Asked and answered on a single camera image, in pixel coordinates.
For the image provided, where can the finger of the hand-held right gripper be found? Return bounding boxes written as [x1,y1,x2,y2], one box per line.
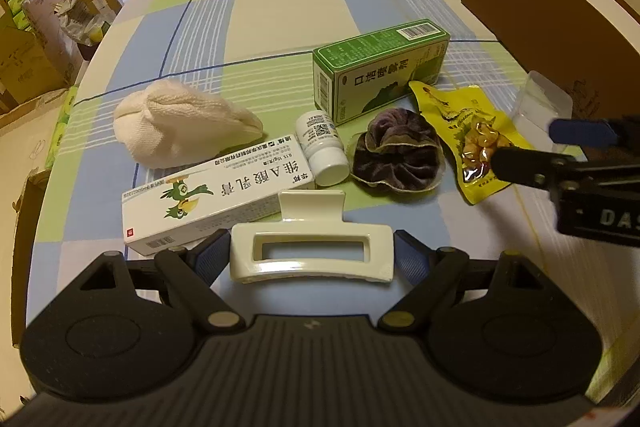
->
[490,147,592,194]
[547,117,640,156]

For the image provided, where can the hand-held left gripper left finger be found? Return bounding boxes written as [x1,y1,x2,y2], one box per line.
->
[80,229,247,335]

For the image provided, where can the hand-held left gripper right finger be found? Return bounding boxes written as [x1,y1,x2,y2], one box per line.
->
[377,229,546,333]

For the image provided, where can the clear plastic package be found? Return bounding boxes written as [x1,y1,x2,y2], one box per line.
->
[510,71,573,128]

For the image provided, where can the white ointment box parrot print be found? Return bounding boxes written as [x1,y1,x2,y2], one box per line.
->
[121,139,316,256]

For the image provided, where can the yellow snack packet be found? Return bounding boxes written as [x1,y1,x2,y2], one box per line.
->
[408,80,538,206]

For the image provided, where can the cream hair claw clip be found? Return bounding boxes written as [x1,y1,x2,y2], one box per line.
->
[230,189,396,284]

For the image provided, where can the purple velvet scrunchie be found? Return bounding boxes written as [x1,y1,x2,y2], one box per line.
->
[348,109,447,194]

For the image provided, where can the brown cardboard storage box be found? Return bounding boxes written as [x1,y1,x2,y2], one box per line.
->
[460,0,640,118]

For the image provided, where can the small white pill bottle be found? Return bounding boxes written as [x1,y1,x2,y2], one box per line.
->
[294,111,350,186]

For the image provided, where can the white knitted cloth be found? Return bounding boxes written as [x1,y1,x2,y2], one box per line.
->
[113,78,264,168]

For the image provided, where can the green medicine box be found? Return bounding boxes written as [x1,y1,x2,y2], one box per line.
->
[312,19,451,126]

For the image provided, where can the checked tablecloth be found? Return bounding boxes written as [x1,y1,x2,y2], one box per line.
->
[25,0,640,408]

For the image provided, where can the pile of cardboard boxes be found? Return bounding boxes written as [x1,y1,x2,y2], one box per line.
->
[0,0,133,115]

